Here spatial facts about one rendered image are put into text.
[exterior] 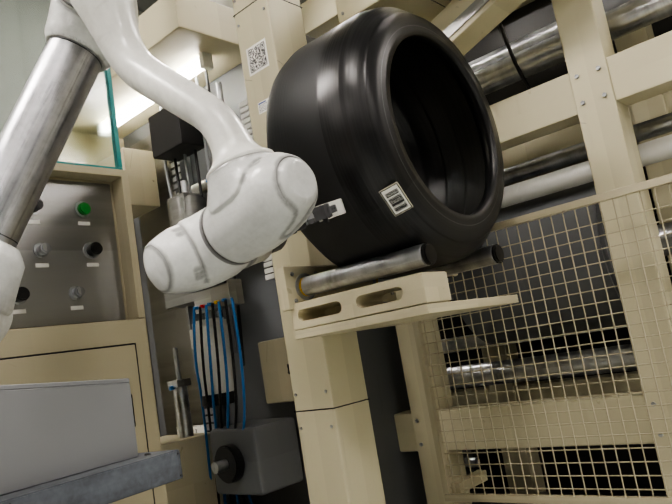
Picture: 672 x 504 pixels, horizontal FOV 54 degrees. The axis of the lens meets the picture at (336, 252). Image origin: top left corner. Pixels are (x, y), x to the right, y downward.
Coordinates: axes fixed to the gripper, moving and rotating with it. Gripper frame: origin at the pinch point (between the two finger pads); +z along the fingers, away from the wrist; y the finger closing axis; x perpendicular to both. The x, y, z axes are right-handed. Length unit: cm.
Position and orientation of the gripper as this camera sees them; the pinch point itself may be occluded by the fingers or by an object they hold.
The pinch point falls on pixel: (330, 210)
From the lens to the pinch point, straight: 125.2
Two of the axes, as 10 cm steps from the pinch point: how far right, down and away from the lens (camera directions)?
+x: 3.3, 9.4, 0.5
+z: 5.9, -2.5, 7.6
